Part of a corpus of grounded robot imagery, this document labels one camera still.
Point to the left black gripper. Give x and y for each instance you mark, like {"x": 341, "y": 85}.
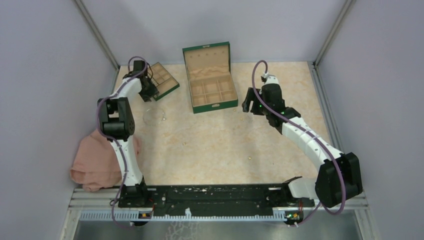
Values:
{"x": 153, "y": 91}

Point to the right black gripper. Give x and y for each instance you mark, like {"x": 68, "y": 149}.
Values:
{"x": 246, "y": 105}

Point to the green jewelry tray insert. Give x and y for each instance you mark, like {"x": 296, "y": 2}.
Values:
{"x": 162, "y": 80}

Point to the green jewelry box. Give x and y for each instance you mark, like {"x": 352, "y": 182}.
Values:
{"x": 210, "y": 81}

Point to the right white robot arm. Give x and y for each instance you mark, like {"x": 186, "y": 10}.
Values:
{"x": 339, "y": 174}

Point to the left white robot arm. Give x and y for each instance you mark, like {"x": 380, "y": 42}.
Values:
{"x": 116, "y": 123}

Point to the pink cloth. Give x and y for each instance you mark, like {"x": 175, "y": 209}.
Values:
{"x": 95, "y": 165}

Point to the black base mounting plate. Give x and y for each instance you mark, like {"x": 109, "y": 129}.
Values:
{"x": 217, "y": 200}

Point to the aluminium frame rail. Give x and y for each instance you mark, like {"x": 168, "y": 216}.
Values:
{"x": 83, "y": 200}

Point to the white cable duct strip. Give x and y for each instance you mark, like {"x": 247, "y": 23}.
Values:
{"x": 136, "y": 216}

